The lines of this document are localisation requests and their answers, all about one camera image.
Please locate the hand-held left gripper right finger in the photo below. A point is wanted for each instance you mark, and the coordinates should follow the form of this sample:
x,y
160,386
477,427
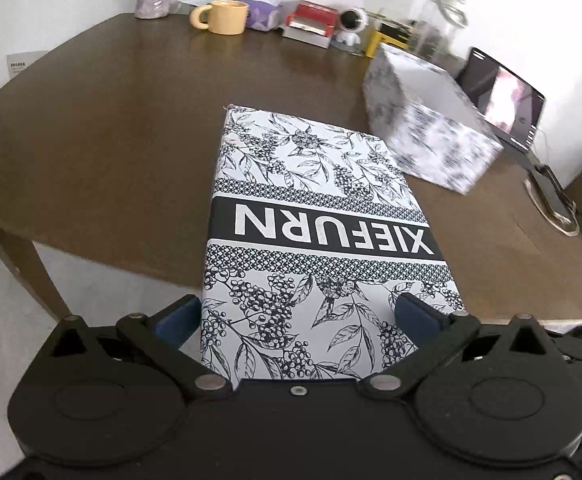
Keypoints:
x,y
421,316

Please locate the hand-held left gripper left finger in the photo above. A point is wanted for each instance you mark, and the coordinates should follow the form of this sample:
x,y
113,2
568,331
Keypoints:
x,y
178,321

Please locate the floral print box lid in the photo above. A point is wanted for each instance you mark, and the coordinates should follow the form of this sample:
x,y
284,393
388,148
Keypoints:
x,y
296,185

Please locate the floral print box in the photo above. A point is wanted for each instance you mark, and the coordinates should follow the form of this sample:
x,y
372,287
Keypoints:
x,y
431,135

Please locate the brown wooden desk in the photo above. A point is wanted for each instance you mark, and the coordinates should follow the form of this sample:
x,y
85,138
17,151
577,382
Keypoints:
x,y
96,135

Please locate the yellow and black box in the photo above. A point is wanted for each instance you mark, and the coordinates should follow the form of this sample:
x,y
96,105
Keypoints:
x,y
387,40

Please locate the glass jar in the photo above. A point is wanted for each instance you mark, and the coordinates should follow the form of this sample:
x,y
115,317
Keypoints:
x,y
441,22

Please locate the white astronaut figurine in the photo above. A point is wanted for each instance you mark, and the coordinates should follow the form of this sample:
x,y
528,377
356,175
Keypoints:
x,y
352,25

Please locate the white paper label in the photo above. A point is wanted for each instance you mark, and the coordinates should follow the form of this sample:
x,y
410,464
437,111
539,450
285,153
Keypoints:
x,y
23,64

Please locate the red and white box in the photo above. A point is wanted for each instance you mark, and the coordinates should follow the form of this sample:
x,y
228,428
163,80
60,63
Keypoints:
x,y
307,34

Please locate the yellow ceramic mug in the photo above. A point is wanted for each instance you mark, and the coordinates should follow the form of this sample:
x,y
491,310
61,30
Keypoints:
x,y
227,17

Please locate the purple tissue pack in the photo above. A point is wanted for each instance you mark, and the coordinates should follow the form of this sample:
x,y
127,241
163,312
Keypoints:
x,y
262,14

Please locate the red cardboard box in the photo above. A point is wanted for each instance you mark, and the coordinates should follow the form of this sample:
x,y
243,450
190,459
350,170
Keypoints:
x,y
316,11

